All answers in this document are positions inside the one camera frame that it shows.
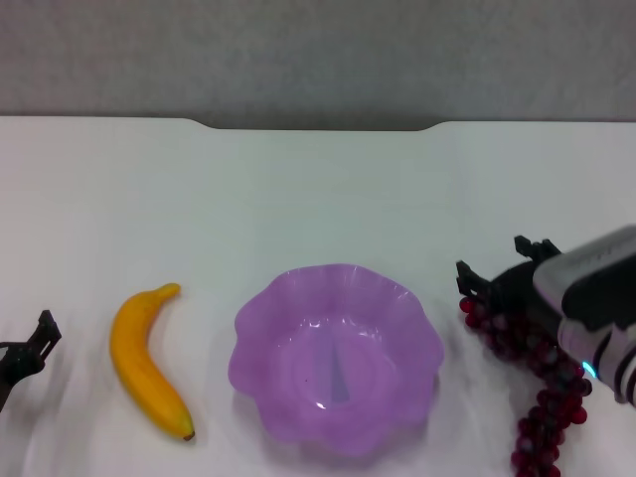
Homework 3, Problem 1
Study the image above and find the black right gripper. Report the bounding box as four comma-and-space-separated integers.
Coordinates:
455, 235, 562, 319

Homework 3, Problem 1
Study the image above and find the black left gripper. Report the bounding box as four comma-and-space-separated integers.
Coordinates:
0, 310, 64, 414

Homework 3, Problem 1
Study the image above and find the dark red grape bunch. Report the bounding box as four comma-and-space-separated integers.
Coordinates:
457, 296, 590, 477

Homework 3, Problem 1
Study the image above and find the yellow banana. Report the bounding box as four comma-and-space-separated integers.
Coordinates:
109, 282, 196, 442

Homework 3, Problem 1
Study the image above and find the purple scalloped plastic plate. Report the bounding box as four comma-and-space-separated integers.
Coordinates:
228, 262, 445, 458

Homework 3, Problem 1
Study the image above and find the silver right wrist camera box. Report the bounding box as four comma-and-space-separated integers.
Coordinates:
532, 226, 636, 344

